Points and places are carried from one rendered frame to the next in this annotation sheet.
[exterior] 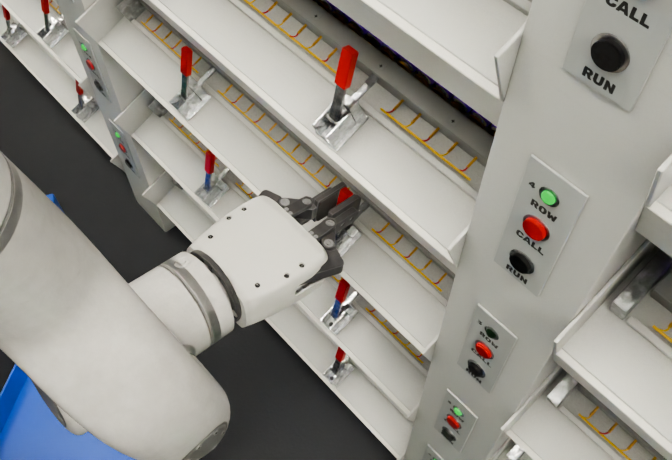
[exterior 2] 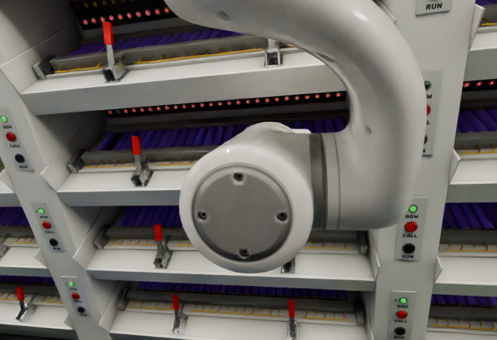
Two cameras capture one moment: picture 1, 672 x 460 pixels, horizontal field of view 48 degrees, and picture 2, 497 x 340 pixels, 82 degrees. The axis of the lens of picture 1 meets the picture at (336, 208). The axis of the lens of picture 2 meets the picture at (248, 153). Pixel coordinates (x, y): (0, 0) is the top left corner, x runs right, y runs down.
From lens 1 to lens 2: 0.58 m
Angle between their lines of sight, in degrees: 45
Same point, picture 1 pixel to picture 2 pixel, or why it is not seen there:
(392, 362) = (335, 262)
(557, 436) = (467, 168)
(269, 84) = (220, 70)
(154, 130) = (102, 257)
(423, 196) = not seen: hidden behind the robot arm
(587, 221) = not seen: outside the picture
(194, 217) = (141, 320)
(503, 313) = (429, 58)
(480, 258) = (405, 26)
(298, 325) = (249, 328)
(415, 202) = not seen: hidden behind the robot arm
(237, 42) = (186, 71)
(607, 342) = (477, 39)
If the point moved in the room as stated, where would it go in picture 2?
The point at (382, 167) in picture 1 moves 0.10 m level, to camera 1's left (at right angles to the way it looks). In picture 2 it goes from (310, 58) to (259, 66)
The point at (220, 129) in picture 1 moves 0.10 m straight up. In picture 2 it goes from (170, 179) to (159, 128)
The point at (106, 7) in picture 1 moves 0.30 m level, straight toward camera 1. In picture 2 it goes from (59, 165) to (166, 188)
